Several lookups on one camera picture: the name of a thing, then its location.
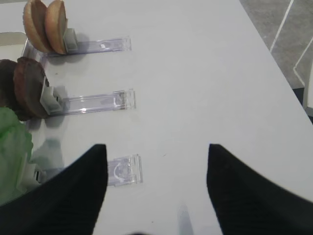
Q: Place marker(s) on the clear lettuce pusher track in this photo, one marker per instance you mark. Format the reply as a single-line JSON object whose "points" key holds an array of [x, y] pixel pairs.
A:
{"points": [[121, 171]]}

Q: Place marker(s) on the clear bun pusher track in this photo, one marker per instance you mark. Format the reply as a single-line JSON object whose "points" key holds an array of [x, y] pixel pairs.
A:
{"points": [[75, 47]]}

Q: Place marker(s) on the white rectangular serving tray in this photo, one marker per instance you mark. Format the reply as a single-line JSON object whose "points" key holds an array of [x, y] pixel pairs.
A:
{"points": [[12, 38]]}

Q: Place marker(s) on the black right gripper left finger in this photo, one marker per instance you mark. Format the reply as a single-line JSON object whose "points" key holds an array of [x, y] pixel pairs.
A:
{"points": [[67, 204]]}

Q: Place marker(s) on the clear patty pusher track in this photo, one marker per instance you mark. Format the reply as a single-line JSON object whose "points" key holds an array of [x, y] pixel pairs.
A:
{"points": [[55, 105]]}

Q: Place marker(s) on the left brown meat patty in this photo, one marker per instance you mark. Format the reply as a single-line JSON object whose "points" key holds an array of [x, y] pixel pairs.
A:
{"points": [[7, 94]]}

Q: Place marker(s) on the right brown meat patty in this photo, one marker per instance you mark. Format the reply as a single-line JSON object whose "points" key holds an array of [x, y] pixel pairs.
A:
{"points": [[29, 77]]}

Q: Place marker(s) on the seeded bun slice front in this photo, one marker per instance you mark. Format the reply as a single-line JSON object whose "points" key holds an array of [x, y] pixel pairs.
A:
{"points": [[34, 25]]}

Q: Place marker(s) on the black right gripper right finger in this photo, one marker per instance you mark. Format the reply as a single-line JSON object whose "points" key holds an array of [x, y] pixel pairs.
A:
{"points": [[246, 203]]}

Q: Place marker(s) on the bun slice rear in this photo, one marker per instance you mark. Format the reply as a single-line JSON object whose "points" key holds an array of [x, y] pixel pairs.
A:
{"points": [[56, 25]]}

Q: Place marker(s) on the brown meat patty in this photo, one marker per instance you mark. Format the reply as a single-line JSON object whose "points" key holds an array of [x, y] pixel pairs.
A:
{"points": [[7, 94], [29, 77]]}

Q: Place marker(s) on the green lettuce leaf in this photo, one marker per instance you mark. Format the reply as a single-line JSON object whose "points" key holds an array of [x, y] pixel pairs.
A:
{"points": [[15, 148]]}

